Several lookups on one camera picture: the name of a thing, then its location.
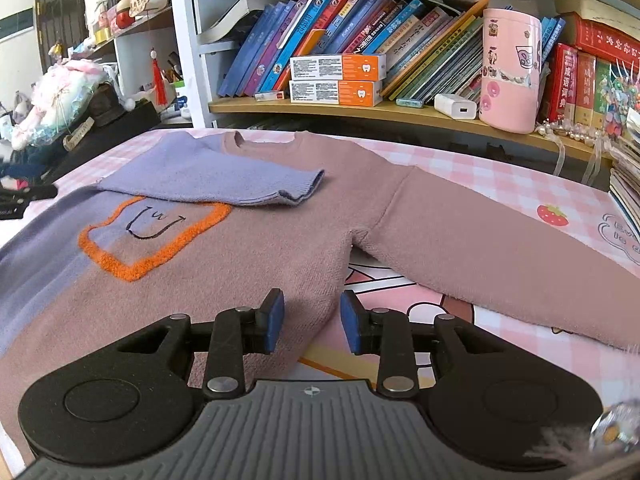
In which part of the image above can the white power adapter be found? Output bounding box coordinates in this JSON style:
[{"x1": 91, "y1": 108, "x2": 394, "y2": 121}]
[{"x1": 434, "y1": 93, "x2": 477, "y2": 120}]

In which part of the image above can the red hanging tassel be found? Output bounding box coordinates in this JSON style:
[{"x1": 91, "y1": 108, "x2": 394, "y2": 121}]
[{"x1": 150, "y1": 49, "x2": 167, "y2": 106}]

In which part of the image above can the purple and mauve sweater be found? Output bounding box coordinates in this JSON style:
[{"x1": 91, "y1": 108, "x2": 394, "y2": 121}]
[{"x1": 1, "y1": 131, "x2": 639, "y2": 451}]

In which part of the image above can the stack of magazines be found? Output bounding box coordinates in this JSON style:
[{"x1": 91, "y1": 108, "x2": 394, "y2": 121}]
[{"x1": 610, "y1": 162, "x2": 640, "y2": 237}]

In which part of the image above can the lower orange white box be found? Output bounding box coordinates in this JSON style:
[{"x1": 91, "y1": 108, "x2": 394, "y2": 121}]
[{"x1": 290, "y1": 80, "x2": 382, "y2": 107}]

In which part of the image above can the pink sticker cylinder container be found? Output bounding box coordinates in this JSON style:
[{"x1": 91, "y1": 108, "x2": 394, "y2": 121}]
[{"x1": 478, "y1": 9, "x2": 541, "y2": 134}]

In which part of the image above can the row of blue books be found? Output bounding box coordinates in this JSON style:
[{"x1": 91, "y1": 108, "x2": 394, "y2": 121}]
[{"x1": 216, "y1": 0, "x2": 425, "y2": 98}]

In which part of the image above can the wooden bookshelf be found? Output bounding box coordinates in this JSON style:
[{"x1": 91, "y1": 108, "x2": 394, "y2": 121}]
[{"x1": 171, "y1": 0, "x2": 639, "y2": 150}]

